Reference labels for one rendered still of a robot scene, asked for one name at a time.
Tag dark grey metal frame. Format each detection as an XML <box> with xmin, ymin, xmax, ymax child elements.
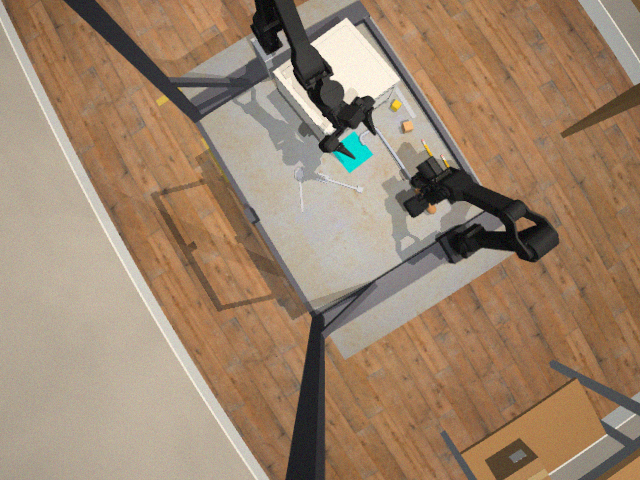
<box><xmin>63</xmin><ymin>0</ymin><xmax>378</xmax><ymax>480</ymax></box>

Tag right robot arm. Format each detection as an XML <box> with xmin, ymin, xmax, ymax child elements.
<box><xmin>410</xmin><ymin>156</ymin><xmax>559</xmax><ymax>262</ymax></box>

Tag grey combination wrench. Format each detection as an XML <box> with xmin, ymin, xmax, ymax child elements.
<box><xmin>317</xmin><ymin>173</ymin><xmax>363</xmax><ymax>193</ymax></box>

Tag grey spoon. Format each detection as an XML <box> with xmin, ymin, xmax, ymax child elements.
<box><xmin>295</xmin><ymin>167</ymin><xmax>305</xmax><ymax>206</ymax></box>

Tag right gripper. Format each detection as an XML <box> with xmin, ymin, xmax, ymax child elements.
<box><xmin>403</xmin><ymin>185</ymin><xmax>442</xmax><ymax>218</ymax></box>

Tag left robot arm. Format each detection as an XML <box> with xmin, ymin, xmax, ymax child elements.
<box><xmin>250</xmin><ymin>0</ymin><xmax>366</xmax><ymax>129</ymax></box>

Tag grey flat bar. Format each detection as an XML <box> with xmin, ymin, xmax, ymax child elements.
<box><xmin>395</xmin><ymin>86</ymin><xmax>417</xmax><ymax>119</ymax></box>

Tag white box-shaped cabinet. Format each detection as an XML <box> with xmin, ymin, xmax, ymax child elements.
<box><xmin>273</xmin><ymin>18</ymin><xmax>398</xmax><ymax>142</ymax></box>

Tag tan cube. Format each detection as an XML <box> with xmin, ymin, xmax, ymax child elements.
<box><xmin>401</xmin><ymin>121</ymin><xmax>414</xmax><ymax>134</ymax></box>

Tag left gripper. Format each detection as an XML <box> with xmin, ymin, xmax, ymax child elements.
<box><xmin>319</xmin><ymin>95</ymin><xmax>377</xmax><ymax>159</ymax></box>

